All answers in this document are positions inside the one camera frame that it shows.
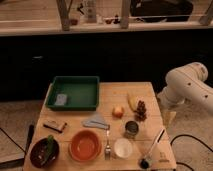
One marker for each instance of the yellow banana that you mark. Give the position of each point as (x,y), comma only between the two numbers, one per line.
(132,102)

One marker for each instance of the dark brown bowl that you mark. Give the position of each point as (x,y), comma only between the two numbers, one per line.
(37,154)

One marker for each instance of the green plastic tray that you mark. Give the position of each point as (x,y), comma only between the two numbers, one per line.
(82,92)

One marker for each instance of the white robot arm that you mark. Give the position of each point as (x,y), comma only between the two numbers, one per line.
(187,82)

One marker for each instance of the wooden table leg middle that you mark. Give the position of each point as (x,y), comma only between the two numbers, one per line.
(125,9)

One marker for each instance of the grey folded cloth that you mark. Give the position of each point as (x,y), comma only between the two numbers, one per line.
(95,121)

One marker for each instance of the green cucumber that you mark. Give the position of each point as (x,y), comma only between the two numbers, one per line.
(50,144)

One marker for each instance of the small grey sponge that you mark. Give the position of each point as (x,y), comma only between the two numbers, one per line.
(61,99)

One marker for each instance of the small brown box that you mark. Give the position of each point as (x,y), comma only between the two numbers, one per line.
(59,127)

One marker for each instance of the metal tin can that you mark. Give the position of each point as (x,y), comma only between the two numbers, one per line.
(131,129)

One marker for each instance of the red yellow apple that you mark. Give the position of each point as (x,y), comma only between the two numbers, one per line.
(118,111)

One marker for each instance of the black bag on shelf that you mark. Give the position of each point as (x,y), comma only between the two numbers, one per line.
(158,10)

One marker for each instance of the dark grape bunch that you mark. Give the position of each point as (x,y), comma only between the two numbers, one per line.
(141,111)

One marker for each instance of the orange bowl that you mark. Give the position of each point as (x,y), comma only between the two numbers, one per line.
(85,146)

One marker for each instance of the wooden table leg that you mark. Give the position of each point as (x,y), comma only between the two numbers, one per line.
(63,13)
(125,9)

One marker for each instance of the white cup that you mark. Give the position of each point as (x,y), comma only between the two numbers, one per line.
(123,148)

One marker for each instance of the wooden table leg left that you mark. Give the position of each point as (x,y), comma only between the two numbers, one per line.
(63,13)

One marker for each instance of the silver fork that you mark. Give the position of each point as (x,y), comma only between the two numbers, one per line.
(107,151)

